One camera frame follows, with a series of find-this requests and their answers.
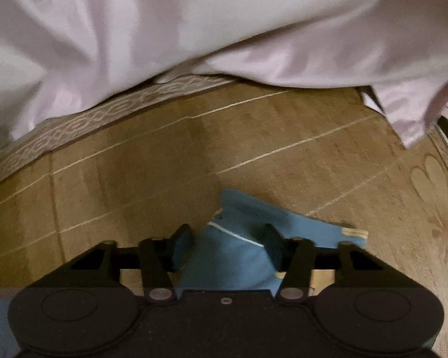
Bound blue printed pants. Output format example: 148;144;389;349
174;188;369;291

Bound pink satin blanket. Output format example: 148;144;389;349
0;0;448;162

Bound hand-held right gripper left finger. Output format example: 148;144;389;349
61;224;194;302

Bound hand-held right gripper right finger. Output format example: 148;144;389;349
263;223;391;303

